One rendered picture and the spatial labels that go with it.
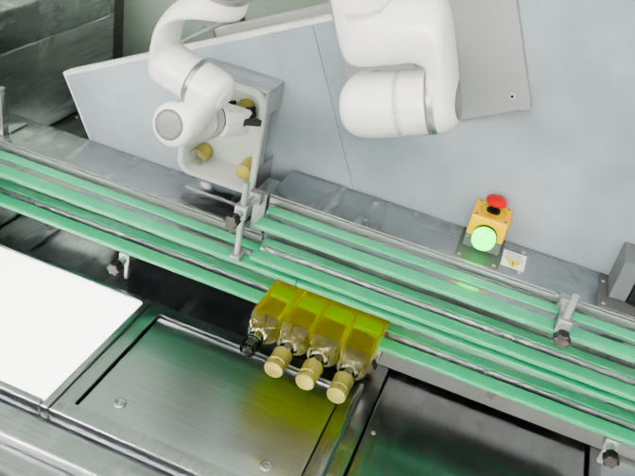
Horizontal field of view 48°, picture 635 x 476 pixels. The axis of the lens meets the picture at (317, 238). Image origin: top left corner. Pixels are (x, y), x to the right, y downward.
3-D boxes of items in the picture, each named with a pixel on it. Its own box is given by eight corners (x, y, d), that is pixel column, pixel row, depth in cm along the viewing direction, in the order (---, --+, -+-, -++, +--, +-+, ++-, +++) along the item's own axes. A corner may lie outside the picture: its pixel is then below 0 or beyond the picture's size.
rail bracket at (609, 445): (590, 428, 140) (587, 479, 129) (603, 402, 136) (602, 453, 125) (610, 435, 139) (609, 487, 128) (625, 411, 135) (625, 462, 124)
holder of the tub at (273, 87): (196, 175, 160) (179, 190, 153) (207, 56, 145) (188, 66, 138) (266, 199, 156) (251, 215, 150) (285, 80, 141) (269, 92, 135)
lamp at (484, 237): (469, 241, 135) (466, 248, 133) (476, 221, 133) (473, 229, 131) (492, 249, 135) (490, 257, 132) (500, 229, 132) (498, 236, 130)
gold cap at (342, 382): (333, 382, 124) (323, 399, 121) (335, 367, 122) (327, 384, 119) (351, 390, 124) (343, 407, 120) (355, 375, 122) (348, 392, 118)
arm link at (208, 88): (177, 49, 112) (228, 80, 110) (207, 49, 121) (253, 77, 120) (140, 133, 117) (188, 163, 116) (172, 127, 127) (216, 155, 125)
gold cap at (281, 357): (272, 358, 127) (262, 373, 123) (274, 343, 125) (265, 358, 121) (290, 365, 126) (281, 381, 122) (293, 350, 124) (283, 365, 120)
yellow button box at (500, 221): (468, 227, 142) (461, 245, 136) (479, 195, 138) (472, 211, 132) (502, 238, 141) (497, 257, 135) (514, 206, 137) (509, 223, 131)
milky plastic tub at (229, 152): (196, 155, 157) (176, 170, 149) (205, 56, 144) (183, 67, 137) (268, 179, 153) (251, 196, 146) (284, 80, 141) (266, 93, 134)
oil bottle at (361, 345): (365, 311, 145) (330, 377, 127) (371, 288, 141) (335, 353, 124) (392, 320, 143) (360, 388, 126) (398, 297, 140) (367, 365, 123)
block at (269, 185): (259, 214, 151) (245, 229, 145) (266, 175, 146) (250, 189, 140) (275, 220, 150) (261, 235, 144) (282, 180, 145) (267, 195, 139)
